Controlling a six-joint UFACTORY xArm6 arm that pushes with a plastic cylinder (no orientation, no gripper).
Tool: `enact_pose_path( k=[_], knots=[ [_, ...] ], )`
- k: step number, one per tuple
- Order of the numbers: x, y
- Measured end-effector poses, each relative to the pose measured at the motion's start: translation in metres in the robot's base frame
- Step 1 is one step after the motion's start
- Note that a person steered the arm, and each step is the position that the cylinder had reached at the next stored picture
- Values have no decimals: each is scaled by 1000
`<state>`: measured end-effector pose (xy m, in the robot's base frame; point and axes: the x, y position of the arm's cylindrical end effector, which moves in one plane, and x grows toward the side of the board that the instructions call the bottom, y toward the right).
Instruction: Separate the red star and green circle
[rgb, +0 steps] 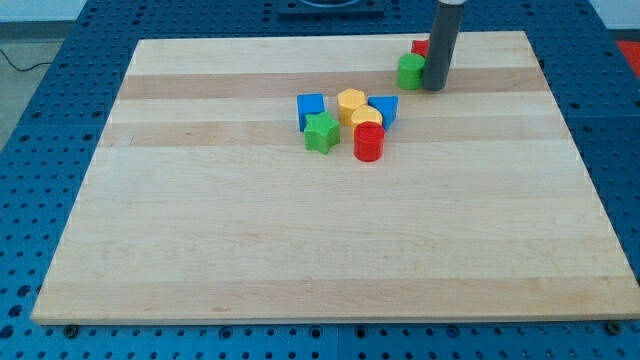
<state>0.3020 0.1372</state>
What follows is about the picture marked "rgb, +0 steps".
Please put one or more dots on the yellow hexagon block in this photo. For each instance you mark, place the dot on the yellow hexagon block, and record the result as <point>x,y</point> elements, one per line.
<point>348,101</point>

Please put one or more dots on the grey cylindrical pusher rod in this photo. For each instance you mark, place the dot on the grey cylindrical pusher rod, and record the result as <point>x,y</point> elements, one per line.
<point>443,36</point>

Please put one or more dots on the light wooden board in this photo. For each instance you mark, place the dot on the light wooden board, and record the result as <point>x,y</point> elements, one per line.
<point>201,204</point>

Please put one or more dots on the blue triangle block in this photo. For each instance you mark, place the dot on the blue triangle block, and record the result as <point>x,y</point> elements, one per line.
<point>387,106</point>

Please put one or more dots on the yellow half-round block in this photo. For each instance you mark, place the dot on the yellow half-round block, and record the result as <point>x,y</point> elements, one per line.
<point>364,114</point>

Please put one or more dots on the red star block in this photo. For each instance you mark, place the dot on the red star block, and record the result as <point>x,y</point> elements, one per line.
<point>420,47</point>

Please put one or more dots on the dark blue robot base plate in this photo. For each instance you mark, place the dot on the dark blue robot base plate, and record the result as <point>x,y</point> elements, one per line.
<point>293,9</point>

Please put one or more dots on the green cylinder block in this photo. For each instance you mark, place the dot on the green cylinder block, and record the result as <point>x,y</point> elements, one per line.
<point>410,71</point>

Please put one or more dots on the red cylinder block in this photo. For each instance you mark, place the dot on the red cylinder block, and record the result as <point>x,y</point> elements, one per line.
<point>368,141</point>

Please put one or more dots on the green star block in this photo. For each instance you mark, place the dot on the green star block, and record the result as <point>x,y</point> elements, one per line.
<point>321,132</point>

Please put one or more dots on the blue cube block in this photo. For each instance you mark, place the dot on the blue cube block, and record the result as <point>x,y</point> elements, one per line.
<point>308,104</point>

